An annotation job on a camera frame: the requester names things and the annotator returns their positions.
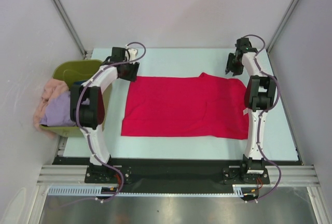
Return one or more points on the red t shirt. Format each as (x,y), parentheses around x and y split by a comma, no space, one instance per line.
(205,105)

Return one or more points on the olive green plastic bin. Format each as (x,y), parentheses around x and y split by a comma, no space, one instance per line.
(71,72)

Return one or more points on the aluminium corner post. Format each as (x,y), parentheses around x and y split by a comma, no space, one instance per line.
(286,17)
(69,26)

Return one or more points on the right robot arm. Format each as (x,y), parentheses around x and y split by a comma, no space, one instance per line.
(261,96)

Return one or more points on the lavender t shirt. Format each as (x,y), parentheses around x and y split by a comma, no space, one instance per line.
(57,113)

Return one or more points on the right aluminium corner post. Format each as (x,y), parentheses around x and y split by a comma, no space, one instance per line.
(286,17)

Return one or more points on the navy blue t shirt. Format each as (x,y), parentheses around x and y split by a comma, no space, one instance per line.
(79,83)

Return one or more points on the pink t shirt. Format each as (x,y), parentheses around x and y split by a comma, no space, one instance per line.
(52,89)

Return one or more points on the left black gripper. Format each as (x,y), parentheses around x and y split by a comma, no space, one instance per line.
(132,75)

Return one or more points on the aluminium front rail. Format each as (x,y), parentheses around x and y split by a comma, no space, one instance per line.
(295,176)

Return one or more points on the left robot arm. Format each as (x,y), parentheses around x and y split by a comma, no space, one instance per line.
(86,103)

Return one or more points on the left aluminium corner post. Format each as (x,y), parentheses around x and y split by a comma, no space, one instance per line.
(69,26)

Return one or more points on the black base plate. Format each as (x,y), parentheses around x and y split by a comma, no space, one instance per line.
(172,176)

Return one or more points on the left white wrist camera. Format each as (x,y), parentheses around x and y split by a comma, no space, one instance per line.
(130,53)

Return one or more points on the left white cable duct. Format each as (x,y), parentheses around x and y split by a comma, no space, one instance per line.
(96,191)

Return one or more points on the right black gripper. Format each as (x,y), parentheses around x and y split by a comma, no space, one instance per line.
(230,66)

